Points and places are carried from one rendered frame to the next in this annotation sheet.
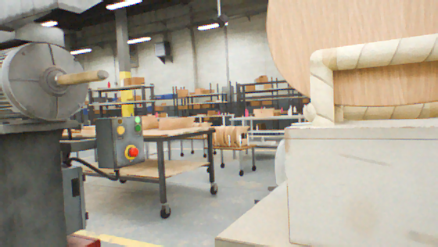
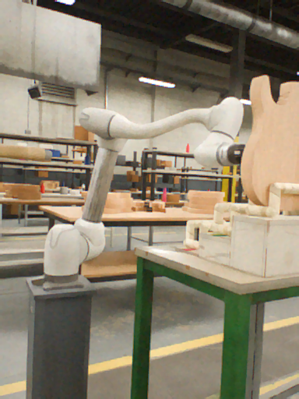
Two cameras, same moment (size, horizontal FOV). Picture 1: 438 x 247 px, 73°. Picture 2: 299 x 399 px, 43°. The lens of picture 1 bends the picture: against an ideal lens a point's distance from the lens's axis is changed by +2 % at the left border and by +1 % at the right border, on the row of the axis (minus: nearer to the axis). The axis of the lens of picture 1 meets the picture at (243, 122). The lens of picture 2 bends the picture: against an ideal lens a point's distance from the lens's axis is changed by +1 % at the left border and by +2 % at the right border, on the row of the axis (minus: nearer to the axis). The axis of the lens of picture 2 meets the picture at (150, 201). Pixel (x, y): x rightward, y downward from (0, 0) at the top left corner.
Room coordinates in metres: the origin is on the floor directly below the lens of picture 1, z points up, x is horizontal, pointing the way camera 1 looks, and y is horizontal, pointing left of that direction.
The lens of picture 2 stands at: (0.15, 1.07, 1.20)
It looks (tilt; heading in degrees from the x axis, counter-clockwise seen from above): 3 degrees down; 301
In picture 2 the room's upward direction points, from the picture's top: 3 degrees clockwise
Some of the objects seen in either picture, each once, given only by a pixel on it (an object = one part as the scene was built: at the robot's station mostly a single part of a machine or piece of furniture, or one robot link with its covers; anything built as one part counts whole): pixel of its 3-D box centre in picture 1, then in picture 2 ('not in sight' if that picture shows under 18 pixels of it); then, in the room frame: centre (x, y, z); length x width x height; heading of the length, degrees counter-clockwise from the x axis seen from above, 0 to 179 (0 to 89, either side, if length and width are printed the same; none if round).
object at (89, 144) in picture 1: (91, 144); not in sight; (1.17, 0.61, 1.02); 0.19 x 0.04 x 0.04; 154
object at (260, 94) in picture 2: not in sight; (263, 92); (0.48, -0.09, 1.48); 0.07 x 0.04 x 0.09; 63
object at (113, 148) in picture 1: (105, 148); not in sight; (1.22, 0.58, 0.99); 0.24 x 0.21 x 0.26; 64
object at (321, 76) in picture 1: (321, 93); (274, 203); (0.43, -0.12, 1.15); 0.03 x 0.03 x 0.09
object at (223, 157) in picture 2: not in sight; (230, 154); (0.65, -0.33, 1.32); 0.09 x 0.06 x 0.09; 63
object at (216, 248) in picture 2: not in sight; (242, 246); (0.57, -0.28, 0.98); 0.27 x 0.16 x 0.09; 64
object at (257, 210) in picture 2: (321, 111); (260, 210); (0.47, -0.12, 1.12); 0.11 x 0.03 x 0.03; 154
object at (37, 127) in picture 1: (14, 126); not in sight; (1.07, 0.83, 1.11); 0.36 x 0.24 x 0.04; 64
